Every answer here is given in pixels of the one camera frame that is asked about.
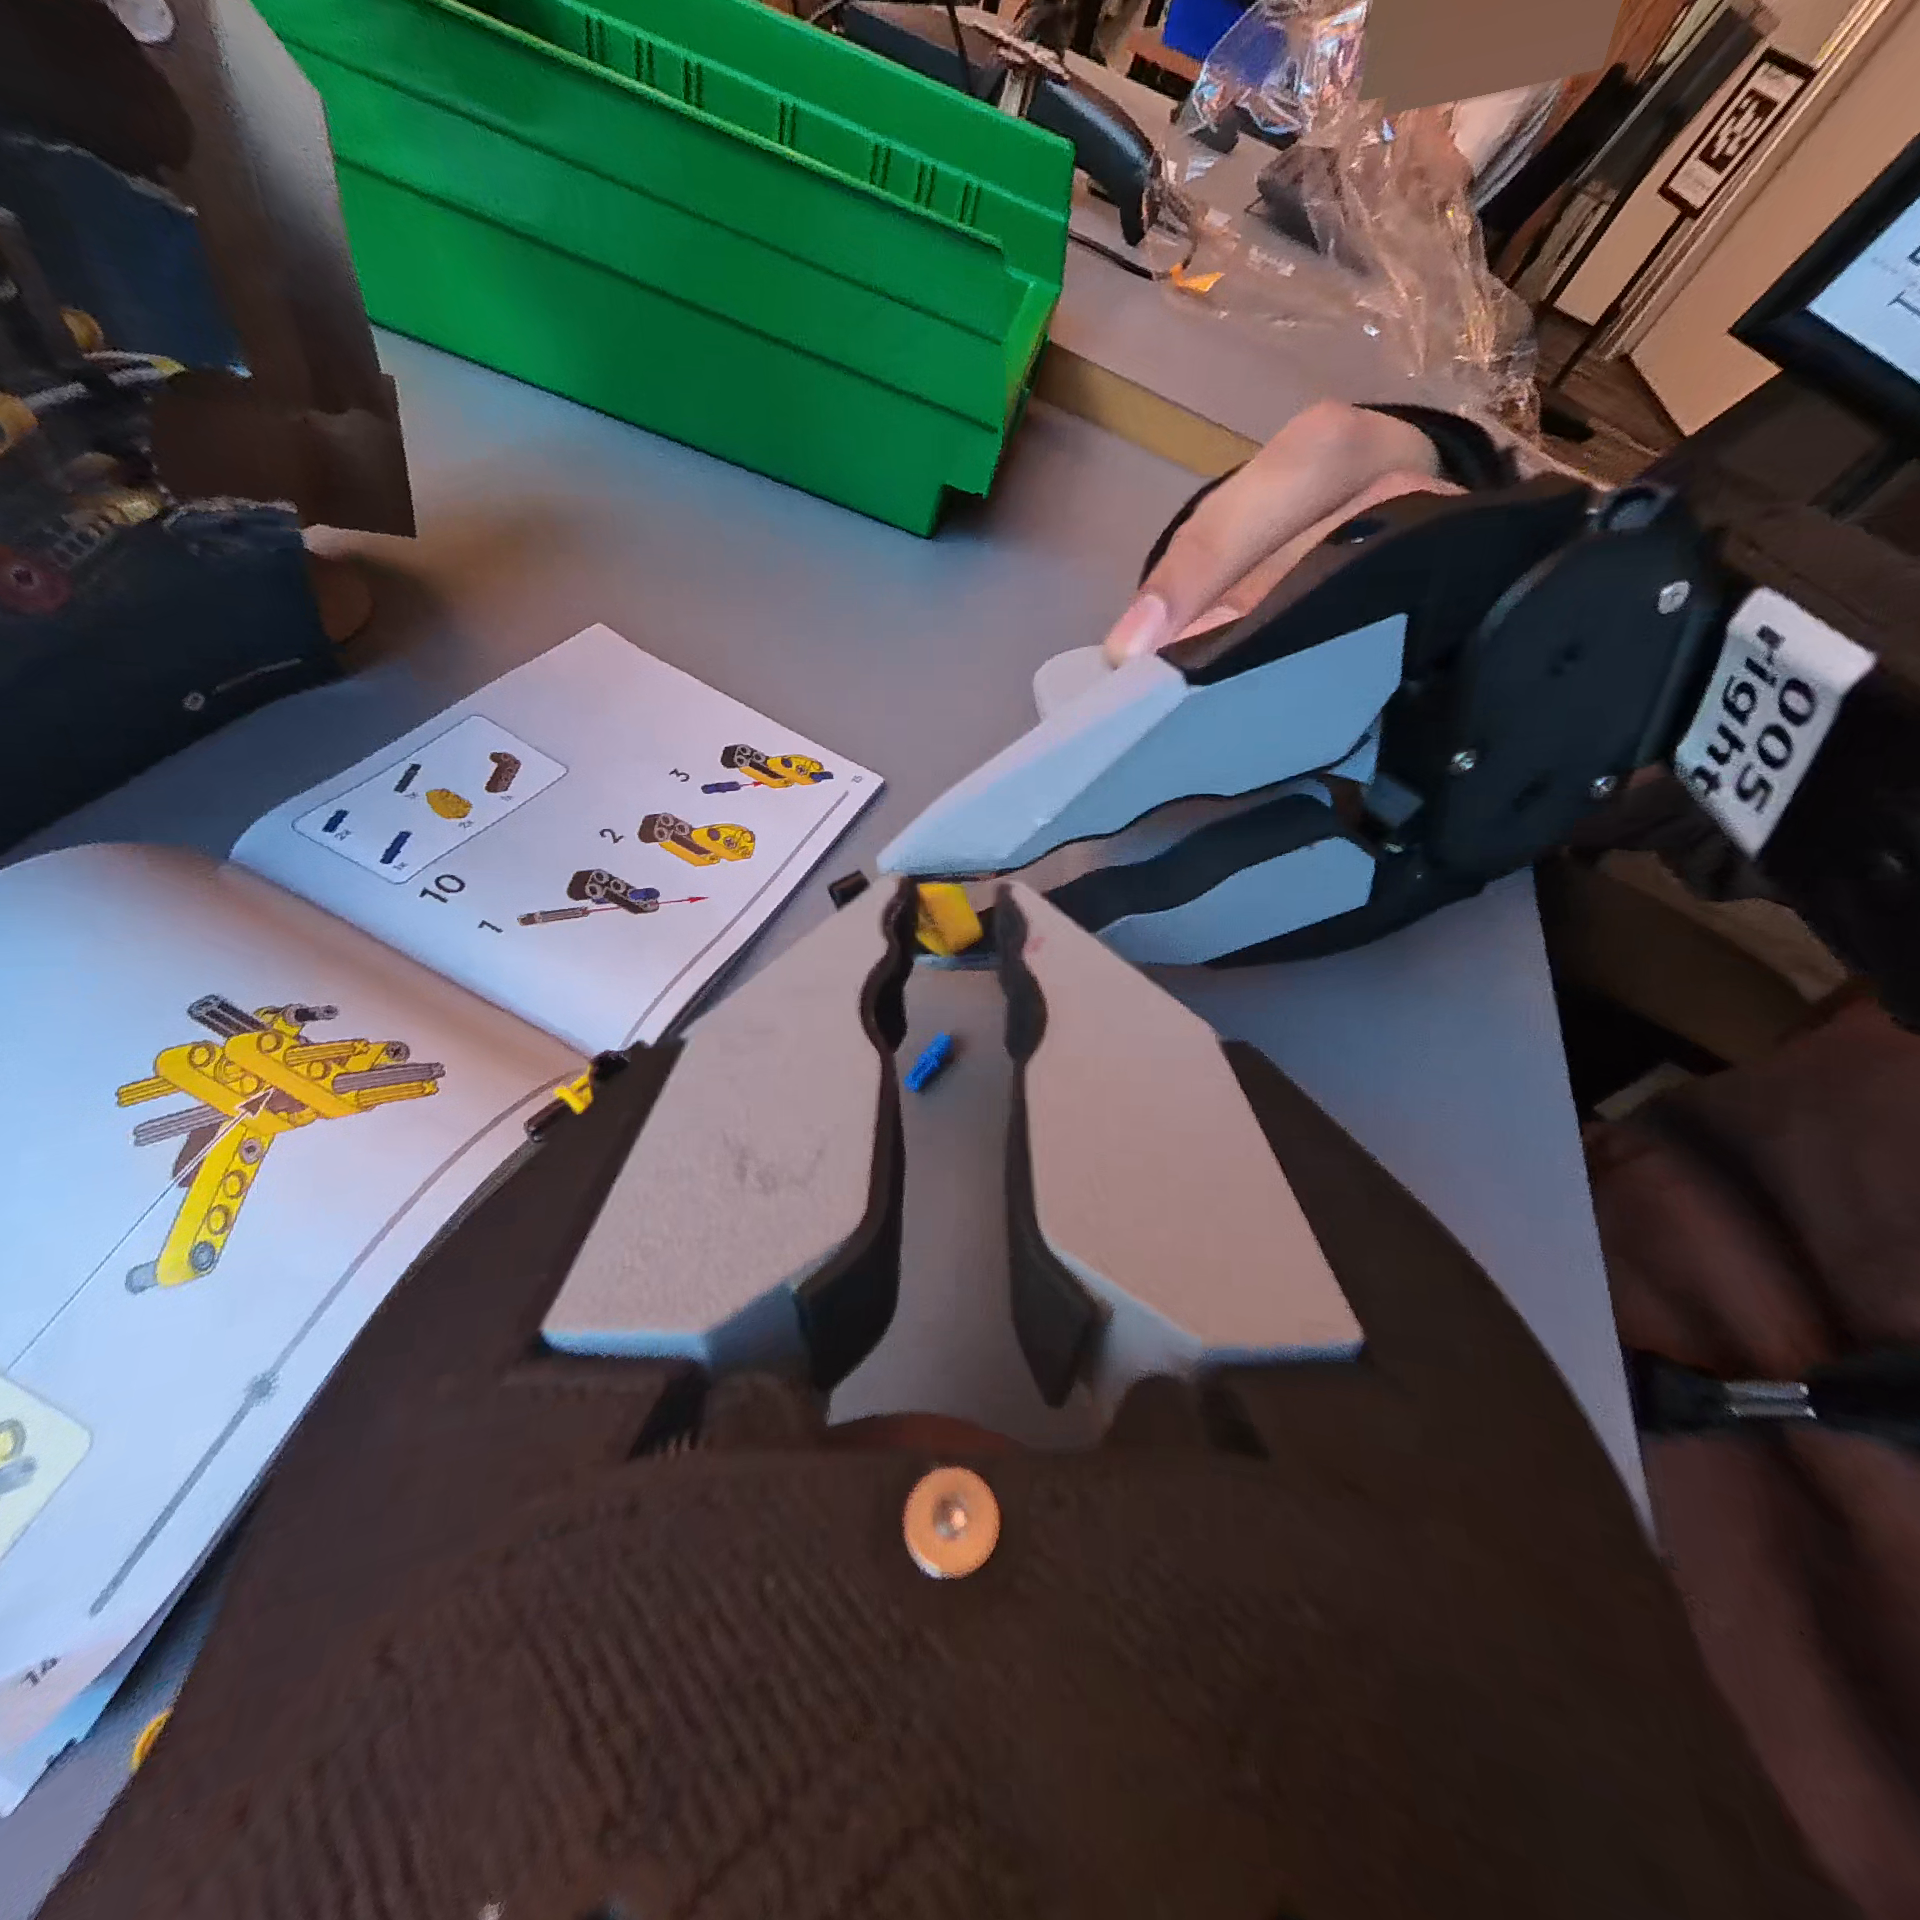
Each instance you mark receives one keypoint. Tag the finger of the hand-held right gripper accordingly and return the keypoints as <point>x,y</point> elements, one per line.
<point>1277,901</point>
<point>1201,750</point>

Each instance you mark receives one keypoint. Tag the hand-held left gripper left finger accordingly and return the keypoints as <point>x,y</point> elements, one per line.
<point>735,1185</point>

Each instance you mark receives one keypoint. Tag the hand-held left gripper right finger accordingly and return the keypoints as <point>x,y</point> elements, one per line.
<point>1170,1185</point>

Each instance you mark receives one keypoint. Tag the blue lego pin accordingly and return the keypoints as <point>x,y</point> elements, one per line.
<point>930,1061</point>

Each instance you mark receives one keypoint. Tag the yellow and black lego piece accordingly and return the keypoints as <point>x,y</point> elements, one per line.
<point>573,1093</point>

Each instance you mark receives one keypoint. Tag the lego instruction booklet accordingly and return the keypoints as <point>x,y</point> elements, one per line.
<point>376,961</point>

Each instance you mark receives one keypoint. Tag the dark lego box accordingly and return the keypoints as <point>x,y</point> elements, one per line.
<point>135,628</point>

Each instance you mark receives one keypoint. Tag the person's right hand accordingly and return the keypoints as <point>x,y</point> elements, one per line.
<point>1277,493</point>

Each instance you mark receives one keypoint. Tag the wooden table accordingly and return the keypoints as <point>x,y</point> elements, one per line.
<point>1142,405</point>

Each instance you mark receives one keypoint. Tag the clear plastic bag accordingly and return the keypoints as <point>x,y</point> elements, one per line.
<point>1381,225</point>

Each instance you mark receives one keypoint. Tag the computer monitor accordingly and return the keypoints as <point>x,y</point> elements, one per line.
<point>1846,284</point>

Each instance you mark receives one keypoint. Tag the framed black and white sign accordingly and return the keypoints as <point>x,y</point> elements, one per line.
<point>1739,128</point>

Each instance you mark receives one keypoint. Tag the green plastic bin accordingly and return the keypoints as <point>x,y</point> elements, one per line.
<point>674,253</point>

